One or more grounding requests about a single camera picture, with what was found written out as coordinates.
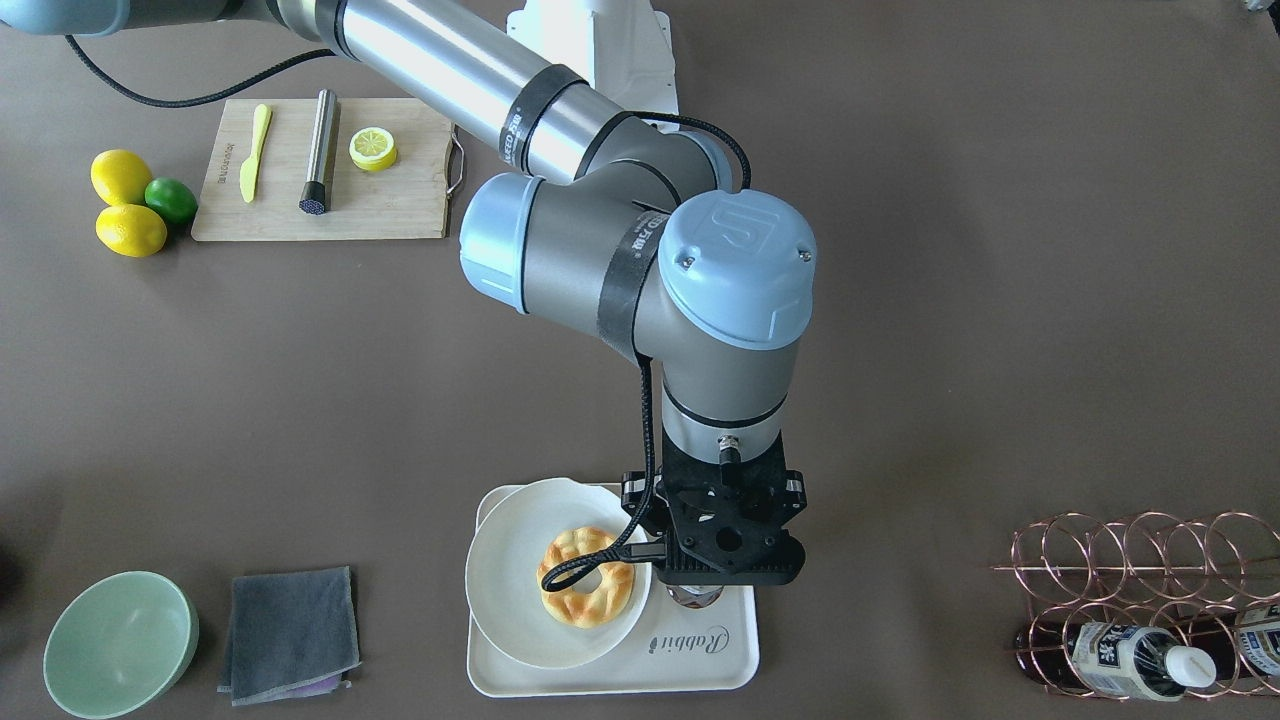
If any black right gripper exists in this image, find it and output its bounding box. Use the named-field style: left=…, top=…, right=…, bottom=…
left=620, top=438, right=806, bottom=585

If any tea bottle front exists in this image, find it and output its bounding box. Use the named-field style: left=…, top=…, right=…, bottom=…
left=666, top=584, right=724, bottom=609

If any tea bottle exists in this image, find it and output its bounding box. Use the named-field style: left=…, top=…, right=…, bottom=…
left=1233, top=603, right=1279, bottom=676
left=666, top=584, right=724, bottom=609
left=1012, top=621, right=1219, bottom=702

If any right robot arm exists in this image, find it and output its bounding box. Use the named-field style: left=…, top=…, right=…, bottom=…
left=3, top=1, right=818, bottom=591

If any cream rectangular serving tray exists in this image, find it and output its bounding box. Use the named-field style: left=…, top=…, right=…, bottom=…
left=467, top=486, right=759, bottom=698

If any tea bottle in rack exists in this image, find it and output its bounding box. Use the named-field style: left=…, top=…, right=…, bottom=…
left=1012, top=621, right=1219, bottom=702

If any tea bottle back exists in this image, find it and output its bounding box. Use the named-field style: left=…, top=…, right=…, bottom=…
left=1233, top=603, right=1279, bottom=676

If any white round plate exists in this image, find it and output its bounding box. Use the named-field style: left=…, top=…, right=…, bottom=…
left=465, top=478, right=650, bottom=669

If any grey folded cloth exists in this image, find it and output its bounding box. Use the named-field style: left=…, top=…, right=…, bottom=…
left=218, top=566, right=361, bottom=706

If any wooden cutting board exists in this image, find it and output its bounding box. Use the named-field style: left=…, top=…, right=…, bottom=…
left=191, top=97, right=453, bottom=242

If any halved lemon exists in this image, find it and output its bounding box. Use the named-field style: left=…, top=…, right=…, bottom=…
left=348, top=126, right=398, bottom=172

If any steel muddler black tip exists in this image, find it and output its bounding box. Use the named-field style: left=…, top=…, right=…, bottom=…
left=298, top=88, right=340, bottom=217

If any mint green bowl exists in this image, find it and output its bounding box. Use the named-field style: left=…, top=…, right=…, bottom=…
left=44, top=571, right=200, bottom=719

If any yellow plastic knife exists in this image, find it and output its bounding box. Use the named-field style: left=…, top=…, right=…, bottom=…
left=239, top=104, right=273, bottom=204

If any green lime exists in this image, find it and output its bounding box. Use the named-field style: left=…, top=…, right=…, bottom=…
left=143, top=177, right=198, bottom=225

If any yellow lemon lower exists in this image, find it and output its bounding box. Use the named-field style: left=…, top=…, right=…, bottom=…
left=95, top=204, right=168, bottom=258

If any yellow lemon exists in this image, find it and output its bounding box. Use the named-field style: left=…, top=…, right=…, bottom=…
left=95, top=204, right=168, bottom=258
left=90, top=149, right=154, bottom=206

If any yellow lemon upper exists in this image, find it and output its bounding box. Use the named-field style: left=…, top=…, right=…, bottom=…
left=90, top=149, right=154, bottom=206

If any braided ring bread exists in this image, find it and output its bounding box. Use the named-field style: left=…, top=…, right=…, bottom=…
left=535, top=527, right=635, bottom=629

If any copper wire bottle rack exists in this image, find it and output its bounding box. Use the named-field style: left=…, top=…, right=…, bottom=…
left=1002, top=511, right=1279, bottom=700

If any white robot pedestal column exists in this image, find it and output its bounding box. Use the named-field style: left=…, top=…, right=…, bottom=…
left=506, top=1, right=678, bottom=114

